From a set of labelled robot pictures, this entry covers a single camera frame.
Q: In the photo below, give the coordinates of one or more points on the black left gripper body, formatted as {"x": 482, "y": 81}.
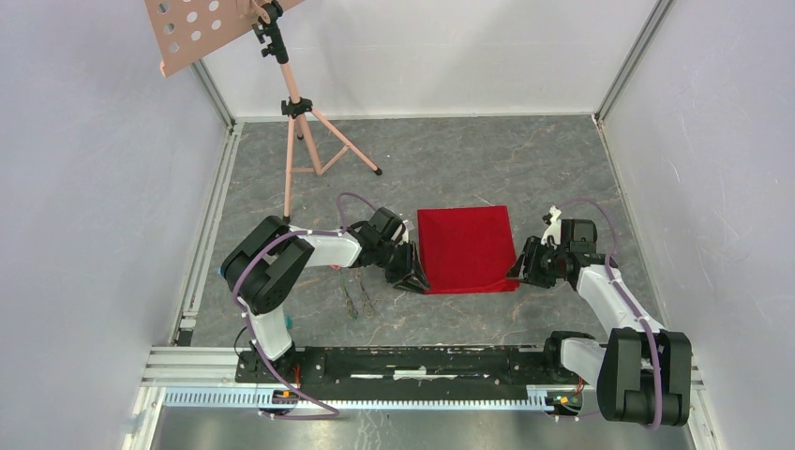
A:
{"x": 395, "y": 260}

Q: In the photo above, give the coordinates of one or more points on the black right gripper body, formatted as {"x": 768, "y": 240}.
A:
{"x": 547, "y": 268}

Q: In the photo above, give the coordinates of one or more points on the red cloth napkin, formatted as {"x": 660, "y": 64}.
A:
{"x": 467, "y": 250}

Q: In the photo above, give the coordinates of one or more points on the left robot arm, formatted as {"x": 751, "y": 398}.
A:
{"x": 263, "y": 269}

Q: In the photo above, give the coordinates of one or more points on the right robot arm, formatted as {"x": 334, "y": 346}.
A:
{"x": 643, "y": 374}

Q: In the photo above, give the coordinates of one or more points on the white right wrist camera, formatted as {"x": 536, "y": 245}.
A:
{"x": 552, "y": 235}

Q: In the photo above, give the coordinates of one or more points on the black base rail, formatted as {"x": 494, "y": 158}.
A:
{"x": 433, "y": 373}

